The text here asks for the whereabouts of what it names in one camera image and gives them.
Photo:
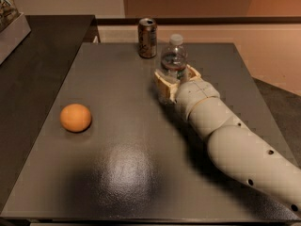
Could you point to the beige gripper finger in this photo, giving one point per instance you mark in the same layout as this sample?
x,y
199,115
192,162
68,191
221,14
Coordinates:
x,y
193,74
167,87

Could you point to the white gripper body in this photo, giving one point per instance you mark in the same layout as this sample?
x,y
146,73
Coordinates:
x,y
196,93

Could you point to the clear plastic water bottle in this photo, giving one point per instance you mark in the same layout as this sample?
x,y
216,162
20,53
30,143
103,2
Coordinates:
x,y
174,58

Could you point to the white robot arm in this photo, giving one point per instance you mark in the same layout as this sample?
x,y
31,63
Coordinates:
x,y
232,146

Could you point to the metal soda can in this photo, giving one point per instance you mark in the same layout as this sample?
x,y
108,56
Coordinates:
x,y
147,38

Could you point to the orange fruit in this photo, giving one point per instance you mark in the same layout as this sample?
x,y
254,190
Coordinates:
x,y
75,118

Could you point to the dark side table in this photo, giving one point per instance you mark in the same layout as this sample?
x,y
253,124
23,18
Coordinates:
x,y
30,79

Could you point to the white box with items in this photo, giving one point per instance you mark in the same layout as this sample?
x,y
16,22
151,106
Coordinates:
x,y
14,28

